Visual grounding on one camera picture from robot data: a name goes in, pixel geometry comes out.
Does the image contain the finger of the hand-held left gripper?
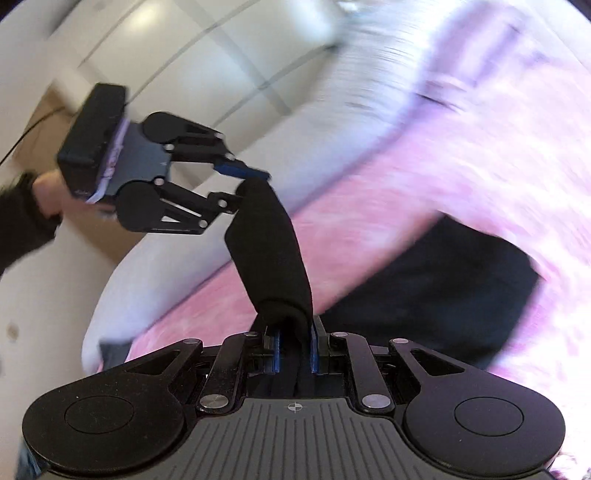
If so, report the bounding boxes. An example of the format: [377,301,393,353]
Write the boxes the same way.
[166,115,271,181]
[148,178,245,235]

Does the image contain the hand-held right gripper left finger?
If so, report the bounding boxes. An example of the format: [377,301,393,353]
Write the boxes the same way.
[124,325,283,413]

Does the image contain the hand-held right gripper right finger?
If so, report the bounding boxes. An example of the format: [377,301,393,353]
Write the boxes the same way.
[310,316,467,413]

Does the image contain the black garment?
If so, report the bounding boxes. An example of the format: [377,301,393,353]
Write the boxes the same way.
[224,178,315,398]

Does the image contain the black pants with white lining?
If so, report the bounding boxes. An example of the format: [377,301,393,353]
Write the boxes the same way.
[318,211,542,372]

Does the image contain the person's left forearm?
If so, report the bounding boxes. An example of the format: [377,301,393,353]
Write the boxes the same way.
[0,172,63,275]

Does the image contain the person's left hand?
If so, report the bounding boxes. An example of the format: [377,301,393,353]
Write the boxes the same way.
[33,168,77,217]

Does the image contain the white wardrobe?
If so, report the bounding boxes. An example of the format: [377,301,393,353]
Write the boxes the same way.
[46,0,345,139]

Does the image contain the white striped quilt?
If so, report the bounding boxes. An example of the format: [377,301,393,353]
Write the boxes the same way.
[82,4,462,374]

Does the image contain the dark grey garment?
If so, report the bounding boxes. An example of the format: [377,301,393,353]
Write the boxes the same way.
[99,340,136,371]

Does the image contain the pink floral blanket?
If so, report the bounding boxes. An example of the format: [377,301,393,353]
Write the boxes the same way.
[124,9,591,480]

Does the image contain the black cable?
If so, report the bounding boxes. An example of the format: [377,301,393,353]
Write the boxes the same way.
[0,105,65,163]

